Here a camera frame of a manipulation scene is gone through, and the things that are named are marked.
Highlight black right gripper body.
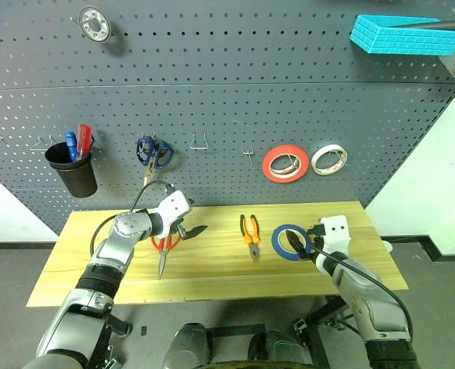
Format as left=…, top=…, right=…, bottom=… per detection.
left=307, top=224, right=327, bottom=253

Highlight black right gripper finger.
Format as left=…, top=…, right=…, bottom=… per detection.
left=287, top=231, right=310, bottom=263
left=286, top=229, right=313, bottom=257

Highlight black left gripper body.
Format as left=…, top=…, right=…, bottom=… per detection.
left=169, top=214, right=194, bottom=241

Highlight blue tape roll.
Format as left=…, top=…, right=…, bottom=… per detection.
left=271, top=224, right=314, bottom=262

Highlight orange-handled pliers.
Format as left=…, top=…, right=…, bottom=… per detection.
left=239, top=214, right=261, bottom=263

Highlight grey pegboard wall panel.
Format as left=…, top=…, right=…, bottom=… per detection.
left=0, top=0, right=455, bottom=231

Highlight white tape roll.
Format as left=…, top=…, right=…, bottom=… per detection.
left=311, top=143, right=348, bottom=176

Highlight red tape roll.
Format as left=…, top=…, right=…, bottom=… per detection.
left=261, top=144, right=311, bottom=184

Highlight dark rounded shape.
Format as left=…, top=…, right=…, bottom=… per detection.
left=248, top=329, right=314, bottom=367
left=165, top=322, right=213, bottom=365

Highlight black plastic cup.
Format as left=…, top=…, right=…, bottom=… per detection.
left=45, top=141, right=98, bottom=199

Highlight cyan brick-patterned foam block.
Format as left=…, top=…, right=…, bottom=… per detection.
left=349, top=14, right=455, bottom=57

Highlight silver round metal disc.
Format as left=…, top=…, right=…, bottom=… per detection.
left=77, top=6, right=114, bottom=44

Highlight black rod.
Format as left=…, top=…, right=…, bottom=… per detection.
left=388, top=17, right=455, bottom=32

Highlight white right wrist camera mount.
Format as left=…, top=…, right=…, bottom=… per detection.
left=317, top=215, right=352, bottom=254

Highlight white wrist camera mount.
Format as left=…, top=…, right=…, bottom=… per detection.
left=156, top=190, right=193, bottom=236
left=317, top=215, right=352, bottom=254

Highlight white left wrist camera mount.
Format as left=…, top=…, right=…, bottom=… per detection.
left=156, top=190, right=193, bottom=236

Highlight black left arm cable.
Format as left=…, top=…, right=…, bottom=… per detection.
left=89, top=180, right=177, bottom=258

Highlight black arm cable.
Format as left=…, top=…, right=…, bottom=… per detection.
left=307, top=245, right=415, bottom=341
left=89, top=180, right=177, bottom=258

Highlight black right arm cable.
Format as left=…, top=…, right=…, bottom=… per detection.
left=307, top=245, right=415, bottom=341

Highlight blue-handled scissors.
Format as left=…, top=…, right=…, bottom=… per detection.
left=136, top=136, right=174, bottom=189

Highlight black table frame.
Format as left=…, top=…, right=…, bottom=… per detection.
left=108, top=294, right=357, bottom=369

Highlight silver wire double hook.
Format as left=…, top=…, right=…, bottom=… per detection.
left=189, top=132, right=208, bottom=151

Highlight blue-handled screwdriver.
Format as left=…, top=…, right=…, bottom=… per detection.
left=65, top=131, right=78, bottom=162

